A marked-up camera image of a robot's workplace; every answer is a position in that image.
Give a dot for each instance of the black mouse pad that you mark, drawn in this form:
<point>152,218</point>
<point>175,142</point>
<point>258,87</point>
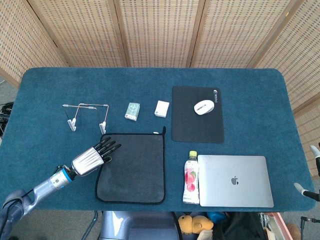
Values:
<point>195,125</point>

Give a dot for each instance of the white computer mouse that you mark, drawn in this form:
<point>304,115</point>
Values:
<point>203,107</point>

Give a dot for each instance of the green tissue pack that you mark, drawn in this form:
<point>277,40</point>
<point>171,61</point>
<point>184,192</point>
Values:
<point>132,111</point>

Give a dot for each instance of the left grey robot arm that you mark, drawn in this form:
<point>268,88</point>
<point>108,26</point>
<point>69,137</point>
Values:
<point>42,187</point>

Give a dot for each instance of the black bag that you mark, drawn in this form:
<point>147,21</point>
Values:
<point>237,227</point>

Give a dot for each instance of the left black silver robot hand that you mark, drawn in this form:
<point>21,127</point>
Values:
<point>87,160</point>

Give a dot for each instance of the yellow plush toy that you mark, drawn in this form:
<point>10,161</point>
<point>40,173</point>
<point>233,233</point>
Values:
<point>195,223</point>

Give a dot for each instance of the woven bamboo folding screen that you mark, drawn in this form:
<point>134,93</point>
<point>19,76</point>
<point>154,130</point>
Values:
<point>160,32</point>

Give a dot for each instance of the blue grey towel black trim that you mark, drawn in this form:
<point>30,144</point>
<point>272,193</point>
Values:
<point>135,170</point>

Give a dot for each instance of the grey robot torso base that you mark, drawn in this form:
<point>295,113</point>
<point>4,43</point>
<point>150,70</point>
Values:
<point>140,226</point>

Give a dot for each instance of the blue table cover cloth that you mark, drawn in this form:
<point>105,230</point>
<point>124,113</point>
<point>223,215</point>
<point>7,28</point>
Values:
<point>75,87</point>

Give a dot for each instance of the white pink tissue pack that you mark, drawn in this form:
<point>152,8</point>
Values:
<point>161,108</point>

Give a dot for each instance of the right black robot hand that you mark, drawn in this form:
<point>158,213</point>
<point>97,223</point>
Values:
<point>315,152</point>

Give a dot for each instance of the silver laptop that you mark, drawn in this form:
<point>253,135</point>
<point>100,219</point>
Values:
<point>235,182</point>

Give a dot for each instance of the peach drink bottle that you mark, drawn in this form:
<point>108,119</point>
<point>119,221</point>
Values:
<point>191,180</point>

